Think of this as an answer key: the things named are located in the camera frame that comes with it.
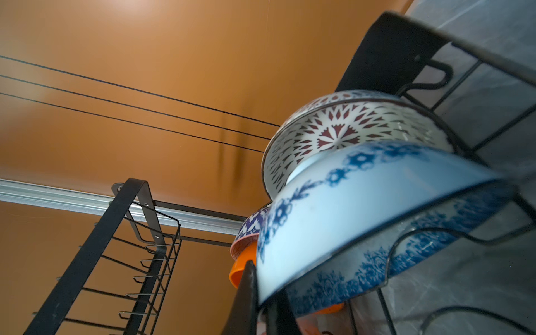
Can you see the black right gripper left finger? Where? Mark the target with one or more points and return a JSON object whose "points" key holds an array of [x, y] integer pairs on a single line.
{"points": [[243, 314]]}

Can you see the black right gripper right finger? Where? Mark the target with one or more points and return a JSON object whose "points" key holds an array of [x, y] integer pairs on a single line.
{"points": [[279, 316]]}

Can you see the orange plastic bowl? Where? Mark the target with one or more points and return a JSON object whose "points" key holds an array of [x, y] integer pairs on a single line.
{"points": [[249, 253]]}

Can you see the red and blue patterned bowl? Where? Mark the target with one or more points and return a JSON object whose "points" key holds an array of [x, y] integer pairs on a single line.
{"points": [[249, 231]]}

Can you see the blue floral white bowl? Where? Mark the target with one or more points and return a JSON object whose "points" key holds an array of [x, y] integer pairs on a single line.
{"points": [[347, 220]]}

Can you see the white lattice patterned bowl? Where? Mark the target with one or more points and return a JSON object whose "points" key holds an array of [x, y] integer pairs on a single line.
{"points": [[344, 119]]}

